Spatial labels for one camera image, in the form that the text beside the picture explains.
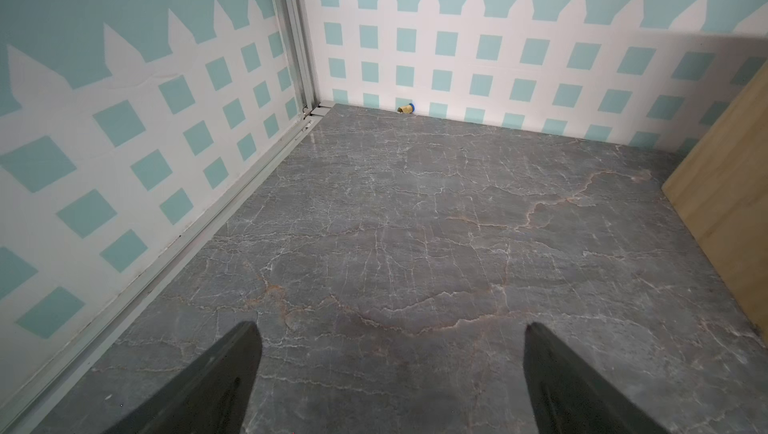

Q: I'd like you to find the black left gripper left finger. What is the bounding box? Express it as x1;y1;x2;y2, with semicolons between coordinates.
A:
107;321;262;433

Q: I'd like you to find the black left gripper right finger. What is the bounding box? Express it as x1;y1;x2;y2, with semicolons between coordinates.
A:
523;322;667;433

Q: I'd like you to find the wooden two-tier bookshelf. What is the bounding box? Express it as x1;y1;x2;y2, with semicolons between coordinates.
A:
662;67;767;339

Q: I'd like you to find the small yellow blue wall fitting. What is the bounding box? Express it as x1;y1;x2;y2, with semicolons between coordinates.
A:
397;104;414;114

